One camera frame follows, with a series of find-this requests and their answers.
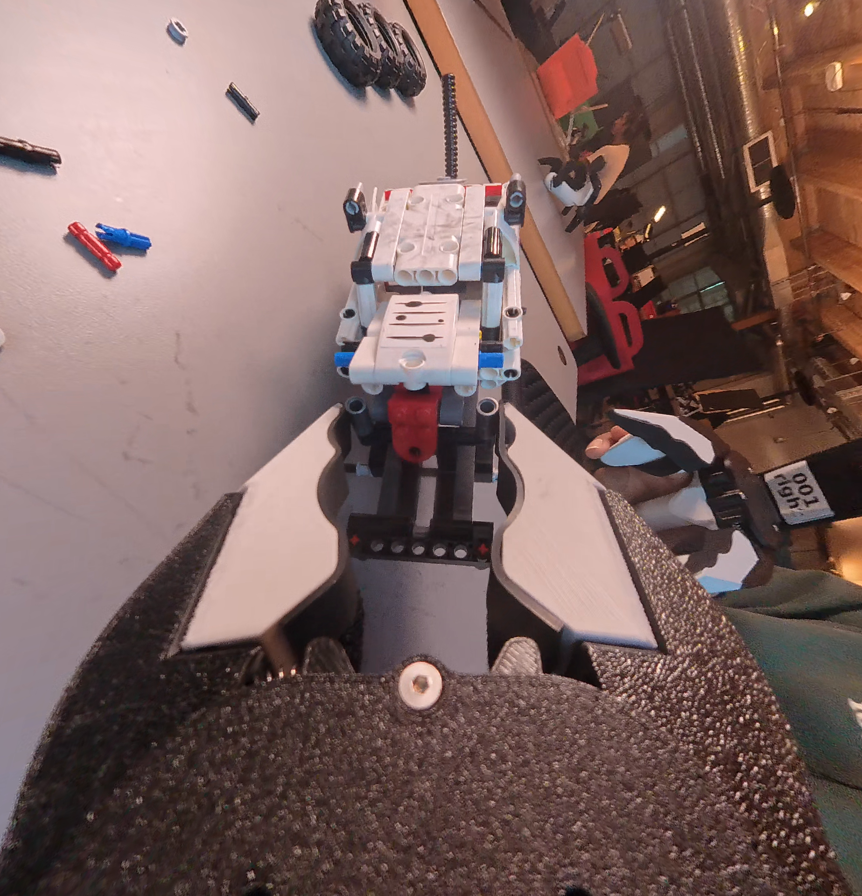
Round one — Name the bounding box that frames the black quilted pad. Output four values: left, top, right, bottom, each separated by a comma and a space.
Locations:
518, 358, 580, 449

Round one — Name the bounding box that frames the white lego truck model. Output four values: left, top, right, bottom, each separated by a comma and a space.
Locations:
333, 73, 526, 564

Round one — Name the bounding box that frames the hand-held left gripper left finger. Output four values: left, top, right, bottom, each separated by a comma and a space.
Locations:
181, 402, 350, 653

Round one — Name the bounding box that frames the silver ventilation duct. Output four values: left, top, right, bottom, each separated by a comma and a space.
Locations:
718, 0, 778, 162

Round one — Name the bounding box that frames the orange red chair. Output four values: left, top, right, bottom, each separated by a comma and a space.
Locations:
536, 35, 600, 120

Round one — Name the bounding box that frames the white and black device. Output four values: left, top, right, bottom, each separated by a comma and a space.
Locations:
539, 154, 614, 232

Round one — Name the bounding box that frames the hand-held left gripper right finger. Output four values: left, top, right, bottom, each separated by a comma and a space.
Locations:
492, 403, 661, 648

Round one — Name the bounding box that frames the red plastic chair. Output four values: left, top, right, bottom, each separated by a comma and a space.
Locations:
578, 231, 645, 387

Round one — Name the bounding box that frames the blue lego pin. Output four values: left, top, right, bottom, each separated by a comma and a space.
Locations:
95, 223, 152, 251

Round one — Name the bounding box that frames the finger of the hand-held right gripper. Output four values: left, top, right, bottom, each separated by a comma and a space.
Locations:
702, 533, 762, 597
602, 408, 717, 478

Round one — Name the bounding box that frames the red lego axle pin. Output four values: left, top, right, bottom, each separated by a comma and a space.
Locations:
67, 221, 121, 271

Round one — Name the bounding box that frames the black lego connector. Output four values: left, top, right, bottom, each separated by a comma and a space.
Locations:
0, 132, 62, 169

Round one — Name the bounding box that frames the black lego tire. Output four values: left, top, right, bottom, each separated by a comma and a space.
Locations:
392, 21, 428, 98
361, 3, 412, 91
313, 0, 383, 88

